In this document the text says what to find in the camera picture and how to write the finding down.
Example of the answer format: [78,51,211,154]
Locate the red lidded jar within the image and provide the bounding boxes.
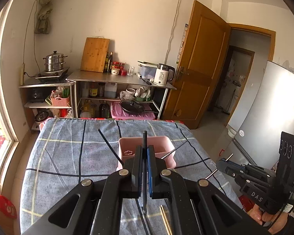
[111,61,120,75]

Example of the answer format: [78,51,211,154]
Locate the blue plaid tablecloth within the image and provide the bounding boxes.
[19,119,239,232]

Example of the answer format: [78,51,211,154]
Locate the steel kitchen shelf table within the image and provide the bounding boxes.
[67,70,176,120]

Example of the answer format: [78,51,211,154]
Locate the pink plastic crate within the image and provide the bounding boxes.
[110,102,156,120]

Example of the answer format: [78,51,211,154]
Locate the person's right hand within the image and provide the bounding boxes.
[248,204,288,234]

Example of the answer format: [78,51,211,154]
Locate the black chopstick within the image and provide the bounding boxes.
[98,129,124,167]
[135,198,149,235]
[142,130,148,214]
[161,141,187,160]
[205,153,234,180]

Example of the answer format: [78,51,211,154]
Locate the white electric kettle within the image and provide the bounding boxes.
[153,64,175,86]

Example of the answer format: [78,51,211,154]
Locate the small steel side shelf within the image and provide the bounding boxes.
[19,79,77,131]

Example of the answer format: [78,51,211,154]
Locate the pink plastic utensil basket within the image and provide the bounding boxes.
[116,136,177,172]

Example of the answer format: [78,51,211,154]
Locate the silver refrigerator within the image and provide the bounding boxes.
[220,61,294,169]

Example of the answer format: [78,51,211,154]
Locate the stainless steel steamer pot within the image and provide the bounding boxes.
[43,50,67,72]

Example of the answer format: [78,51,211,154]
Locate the white plastic jug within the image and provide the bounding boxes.
[104,83,117,99]

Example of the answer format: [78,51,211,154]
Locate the hanging grey cloth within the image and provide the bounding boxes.
[34,0,53,34]

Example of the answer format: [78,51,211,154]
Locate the black frying pan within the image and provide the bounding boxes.
[120,100,157,115]

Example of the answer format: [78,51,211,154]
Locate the dark soy sauce bottle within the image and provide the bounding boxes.
[107,52,113,73]

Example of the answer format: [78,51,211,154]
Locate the bamboo cutting board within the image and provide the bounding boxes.
[80,37,110,73]

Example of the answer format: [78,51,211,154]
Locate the pink small basket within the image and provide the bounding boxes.
[50,91,70,107]

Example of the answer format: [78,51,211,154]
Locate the clear plastic container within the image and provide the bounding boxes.
[138,61,158,80]

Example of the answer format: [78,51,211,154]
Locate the induction cooktop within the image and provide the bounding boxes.
[35,67,69,83]

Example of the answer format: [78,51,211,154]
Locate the light wooden chopstick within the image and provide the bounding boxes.
[159,205,172,235]
[161,204,174,235]

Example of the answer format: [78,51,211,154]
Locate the window frame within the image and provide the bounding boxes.
[0,0,18,188]

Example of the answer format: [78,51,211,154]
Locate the wooden door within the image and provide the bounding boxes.
[161,1,231,129]

